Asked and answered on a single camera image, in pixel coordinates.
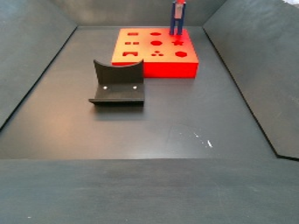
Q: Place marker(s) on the blue square-circle peg object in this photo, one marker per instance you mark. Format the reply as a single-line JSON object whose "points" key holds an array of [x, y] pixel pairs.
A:
{"points": [[178, 17]]}

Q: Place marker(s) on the red shape-sorter block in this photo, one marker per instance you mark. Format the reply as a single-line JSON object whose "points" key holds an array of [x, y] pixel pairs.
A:
{"points": [[169, 54]]}

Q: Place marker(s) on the black curved holder bracket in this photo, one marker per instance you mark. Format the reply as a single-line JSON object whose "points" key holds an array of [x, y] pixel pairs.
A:
{"points": [[120, 83]]}

